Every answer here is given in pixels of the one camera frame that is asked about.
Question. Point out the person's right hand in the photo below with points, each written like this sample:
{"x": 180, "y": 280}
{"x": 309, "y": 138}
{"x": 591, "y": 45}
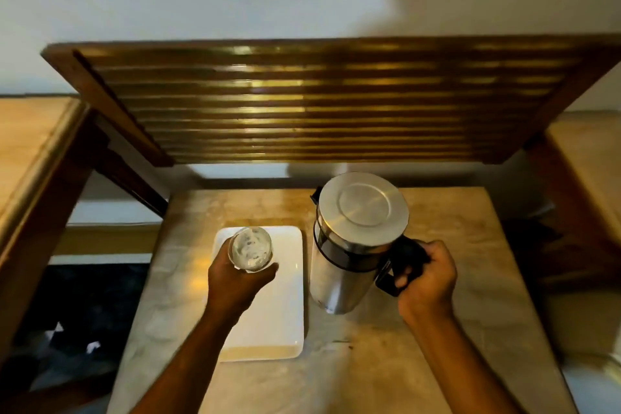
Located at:
{"x": 432, "y": 285}

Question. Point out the person's left hand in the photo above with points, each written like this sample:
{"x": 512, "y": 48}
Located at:
{"x": 230, "y": 287}

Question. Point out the person's right thumb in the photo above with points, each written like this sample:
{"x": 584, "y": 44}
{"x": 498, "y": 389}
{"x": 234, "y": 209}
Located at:
{"x": 429, "y": 249}

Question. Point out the person's left thumb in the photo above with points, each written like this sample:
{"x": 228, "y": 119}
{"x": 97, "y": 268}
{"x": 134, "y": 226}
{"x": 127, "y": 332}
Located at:
{"x": 264, "y": 275}

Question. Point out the clear drinking glass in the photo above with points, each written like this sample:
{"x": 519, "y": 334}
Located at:
{"x": 251, "y": 248}

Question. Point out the stainless steel jug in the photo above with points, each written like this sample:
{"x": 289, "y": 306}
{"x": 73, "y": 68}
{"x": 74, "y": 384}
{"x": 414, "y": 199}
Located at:
{"x": 356, "y": 234}

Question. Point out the person's left forearm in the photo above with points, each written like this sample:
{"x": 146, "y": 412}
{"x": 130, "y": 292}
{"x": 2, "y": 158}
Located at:
{"x": 194, "y": 365}

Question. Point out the person's right forearm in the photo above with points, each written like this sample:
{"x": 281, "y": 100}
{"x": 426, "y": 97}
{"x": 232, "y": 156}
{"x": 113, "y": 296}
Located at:
{"x": 453, "y": 365}

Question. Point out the white rectangular tray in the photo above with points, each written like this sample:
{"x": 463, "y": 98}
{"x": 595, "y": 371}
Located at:
{"x": 279, "y": 316}

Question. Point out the wooden slatted chair back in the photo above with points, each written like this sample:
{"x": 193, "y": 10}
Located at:
{"x": 330, "y": 103}

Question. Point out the wooden side table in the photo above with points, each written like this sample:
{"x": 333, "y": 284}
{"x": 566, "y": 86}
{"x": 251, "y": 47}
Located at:
{"x": 34, "y": 161}

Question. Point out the wooden bench frame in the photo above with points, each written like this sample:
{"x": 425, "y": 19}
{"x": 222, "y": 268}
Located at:
{"x": 577, "y": 195}

